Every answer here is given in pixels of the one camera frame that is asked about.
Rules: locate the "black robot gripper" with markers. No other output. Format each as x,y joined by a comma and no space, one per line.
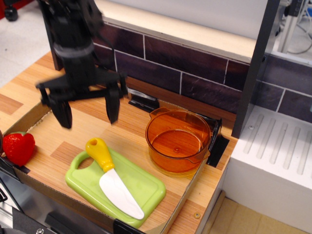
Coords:
82,80

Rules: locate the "red toy strawberry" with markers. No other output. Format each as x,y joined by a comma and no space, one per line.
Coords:
18,147

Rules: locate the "green plastic cutting board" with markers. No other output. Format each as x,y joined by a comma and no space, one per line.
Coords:
147,190

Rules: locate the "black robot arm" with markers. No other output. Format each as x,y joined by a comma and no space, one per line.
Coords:
72,25

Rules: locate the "cardboard fence with black tape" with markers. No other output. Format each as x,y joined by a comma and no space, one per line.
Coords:
190,197

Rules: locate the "orange transparent plastic pot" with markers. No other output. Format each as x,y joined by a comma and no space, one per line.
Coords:
178,139

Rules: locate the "yellow handled white toy knife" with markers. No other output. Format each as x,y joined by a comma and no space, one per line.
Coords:
111,183

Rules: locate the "metal robot base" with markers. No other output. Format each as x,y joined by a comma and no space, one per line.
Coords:
22,207

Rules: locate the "dark shelf frame with ledge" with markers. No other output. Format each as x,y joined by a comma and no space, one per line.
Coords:
217,75

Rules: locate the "black caster wheel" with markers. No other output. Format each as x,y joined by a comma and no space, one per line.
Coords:
11,13

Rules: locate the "white ribbed sink drainer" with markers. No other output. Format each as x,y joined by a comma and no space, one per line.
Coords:
270,169

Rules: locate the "aluminium frame with cables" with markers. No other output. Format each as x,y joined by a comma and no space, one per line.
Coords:
294,39

